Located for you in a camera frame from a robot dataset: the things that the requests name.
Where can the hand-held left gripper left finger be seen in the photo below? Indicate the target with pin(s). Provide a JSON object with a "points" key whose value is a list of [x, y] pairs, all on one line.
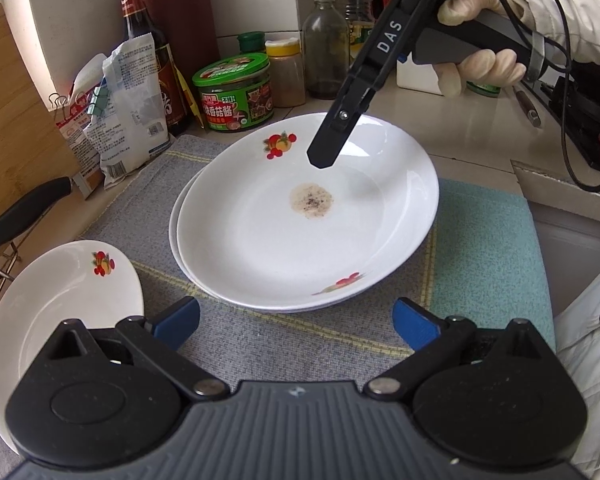
{"points": [[175, 317]]}

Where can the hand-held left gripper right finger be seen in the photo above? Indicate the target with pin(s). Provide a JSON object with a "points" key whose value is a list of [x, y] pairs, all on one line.
{"points": [[415, 322]]}

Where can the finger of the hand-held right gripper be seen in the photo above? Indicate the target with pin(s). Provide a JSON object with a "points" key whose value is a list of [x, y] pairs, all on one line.
{"points": [[332, 145]]}

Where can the white stained fruit-print plate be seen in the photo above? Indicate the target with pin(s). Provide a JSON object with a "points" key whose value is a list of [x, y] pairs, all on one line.
{"points": [[260, 240]]}

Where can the person's right hand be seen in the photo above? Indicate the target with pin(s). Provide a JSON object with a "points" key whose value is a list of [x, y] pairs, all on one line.
{"points": [[480, 2]]}

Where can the yellow-label clear bottle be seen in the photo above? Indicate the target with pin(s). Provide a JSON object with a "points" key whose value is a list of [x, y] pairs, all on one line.
{"points": [[360, 20]]}

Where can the small white box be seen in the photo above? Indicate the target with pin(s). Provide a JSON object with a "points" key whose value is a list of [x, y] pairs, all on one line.
{"points": [[415, 80]]}

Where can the red-capped glass bottle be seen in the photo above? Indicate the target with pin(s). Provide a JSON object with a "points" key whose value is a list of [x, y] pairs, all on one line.
{"points": [[325, 45]]}

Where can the yellow-lidded spice jar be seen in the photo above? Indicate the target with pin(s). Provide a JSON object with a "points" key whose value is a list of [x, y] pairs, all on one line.
{"points": [[286, 80]]}

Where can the blue grey checked towel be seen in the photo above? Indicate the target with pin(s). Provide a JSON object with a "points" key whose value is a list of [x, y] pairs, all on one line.
{"points": [[330, 335]]}

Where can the green round lid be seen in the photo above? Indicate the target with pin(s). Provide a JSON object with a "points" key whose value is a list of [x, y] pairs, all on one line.
{"points": [[485, 89]]}

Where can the green-lidded sauce jar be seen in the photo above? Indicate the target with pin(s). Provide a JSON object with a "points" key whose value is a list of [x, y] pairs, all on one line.
{"points": [[230, 100]]}

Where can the small green-lidded jar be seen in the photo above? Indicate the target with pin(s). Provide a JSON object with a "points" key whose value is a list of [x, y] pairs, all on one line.
{"points": [[251, 42]]}

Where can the person's white jacket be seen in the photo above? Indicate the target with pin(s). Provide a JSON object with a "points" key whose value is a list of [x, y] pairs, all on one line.
{"points": [[595, 360]]}

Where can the dark red knife block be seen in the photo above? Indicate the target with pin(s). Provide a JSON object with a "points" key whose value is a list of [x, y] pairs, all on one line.
{"points": [[180, 15]]}

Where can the white blue packet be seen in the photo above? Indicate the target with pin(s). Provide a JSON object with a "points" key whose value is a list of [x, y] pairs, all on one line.
{"points": [[130, 110]]}

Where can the red white packet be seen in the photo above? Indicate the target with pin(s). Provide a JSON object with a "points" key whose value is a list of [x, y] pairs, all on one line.
{"points": [[77, 135]]}

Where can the teal binder clip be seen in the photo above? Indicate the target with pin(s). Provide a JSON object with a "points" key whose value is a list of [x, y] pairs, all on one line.
{"points": [[96, 100]]}

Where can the dark soy sauce bottle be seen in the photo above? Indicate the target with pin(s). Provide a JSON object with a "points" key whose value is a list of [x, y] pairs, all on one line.
{"points": [[135, 15]]}

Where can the black binder clip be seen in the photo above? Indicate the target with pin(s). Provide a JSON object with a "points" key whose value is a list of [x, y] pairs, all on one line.
{"points": [[59, 101]]}

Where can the bamboo cutting board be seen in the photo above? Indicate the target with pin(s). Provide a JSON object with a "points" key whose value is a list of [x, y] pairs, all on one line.
{"points": [[15, 110]]}

